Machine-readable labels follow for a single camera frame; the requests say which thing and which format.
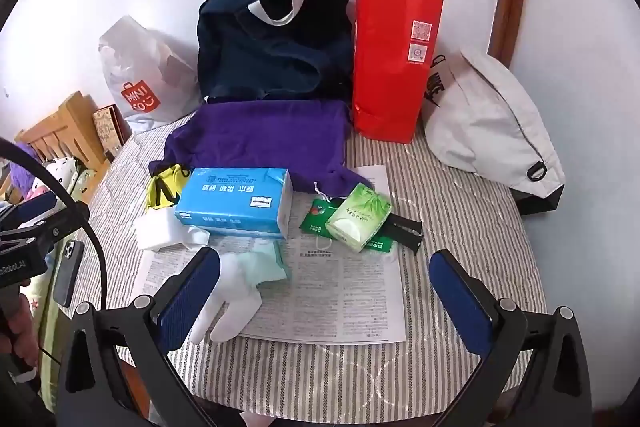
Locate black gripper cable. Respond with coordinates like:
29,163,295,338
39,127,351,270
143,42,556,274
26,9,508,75
0,138,107,313

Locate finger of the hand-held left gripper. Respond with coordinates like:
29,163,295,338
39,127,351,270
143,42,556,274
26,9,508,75
0,189,91,253

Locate newspaper sheet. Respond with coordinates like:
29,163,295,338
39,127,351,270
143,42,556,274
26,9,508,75
137,164,408,345

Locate green wipes packet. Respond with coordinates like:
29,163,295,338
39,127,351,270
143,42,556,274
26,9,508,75
299,198,396,255

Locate red paper bag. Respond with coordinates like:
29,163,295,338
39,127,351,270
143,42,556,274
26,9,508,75
351,0,445,145

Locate purple plush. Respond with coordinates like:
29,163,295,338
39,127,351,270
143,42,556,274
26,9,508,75
0,142,38,190

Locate black plastic clip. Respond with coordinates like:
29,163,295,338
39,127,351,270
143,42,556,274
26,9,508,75
382,213,424,254

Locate blue tissue pack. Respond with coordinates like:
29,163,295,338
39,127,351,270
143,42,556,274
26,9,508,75
174,167,293,240

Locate purple towel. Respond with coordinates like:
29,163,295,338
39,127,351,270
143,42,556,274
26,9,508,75
148,100,373,198

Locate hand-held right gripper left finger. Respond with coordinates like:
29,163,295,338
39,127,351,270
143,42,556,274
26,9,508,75
55,247,223,427

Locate white plastic shopping bag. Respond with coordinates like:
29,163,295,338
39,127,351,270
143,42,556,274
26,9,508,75
98,15,203,135

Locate green floral bedsheet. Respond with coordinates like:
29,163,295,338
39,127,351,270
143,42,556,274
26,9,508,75
27,227,76,393

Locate yellow black pouch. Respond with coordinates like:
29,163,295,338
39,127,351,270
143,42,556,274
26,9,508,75
146,163,191,212

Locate black box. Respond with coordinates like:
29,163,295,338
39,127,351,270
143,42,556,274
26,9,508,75
510,184,566,218

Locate light green cloth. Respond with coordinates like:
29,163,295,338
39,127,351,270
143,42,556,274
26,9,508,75
247,239,293,283

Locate white sponge block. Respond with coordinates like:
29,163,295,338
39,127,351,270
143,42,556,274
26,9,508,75
136,212,193,253

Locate green pocket tissue pack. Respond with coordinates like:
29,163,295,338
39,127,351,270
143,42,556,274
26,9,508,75
325,183,393,254

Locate smartphone in grey case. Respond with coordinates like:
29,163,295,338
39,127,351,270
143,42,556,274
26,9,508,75
51,238,86,308

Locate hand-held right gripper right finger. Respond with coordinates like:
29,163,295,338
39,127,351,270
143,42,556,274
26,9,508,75
427,249,593,427

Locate dark navy backpack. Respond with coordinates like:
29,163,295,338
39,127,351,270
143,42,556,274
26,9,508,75
196,0,355,105

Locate white drawstring bag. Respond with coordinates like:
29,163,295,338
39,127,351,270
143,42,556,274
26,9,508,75
421,47,567,199

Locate person's left hand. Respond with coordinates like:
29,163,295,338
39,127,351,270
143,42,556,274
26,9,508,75
9,292,42,375

